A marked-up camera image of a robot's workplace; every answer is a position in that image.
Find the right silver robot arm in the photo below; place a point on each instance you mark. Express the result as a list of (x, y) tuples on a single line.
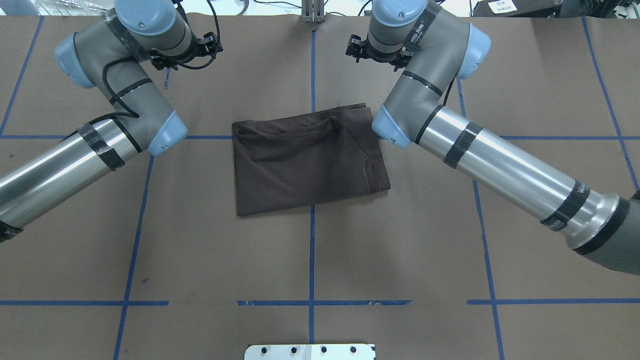
[(432, 48)]

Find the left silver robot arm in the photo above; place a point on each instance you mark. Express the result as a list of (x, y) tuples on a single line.
[(108, 56)]

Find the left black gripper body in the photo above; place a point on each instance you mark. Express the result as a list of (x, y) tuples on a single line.
[(176, 58)]

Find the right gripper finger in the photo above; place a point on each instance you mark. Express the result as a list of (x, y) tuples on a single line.
[(356, 48)]

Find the dark brown t-shirt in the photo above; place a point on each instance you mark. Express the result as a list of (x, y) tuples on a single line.
[(309, 159)]

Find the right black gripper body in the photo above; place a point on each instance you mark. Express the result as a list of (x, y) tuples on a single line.
[(384, 58)]

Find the aluminium frame post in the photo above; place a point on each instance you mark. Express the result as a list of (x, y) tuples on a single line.
[(313, 11)]

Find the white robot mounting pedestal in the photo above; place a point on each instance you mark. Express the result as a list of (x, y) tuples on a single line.
[(322, 351)]

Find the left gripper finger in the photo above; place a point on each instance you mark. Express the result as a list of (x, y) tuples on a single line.
[(211, 44)]

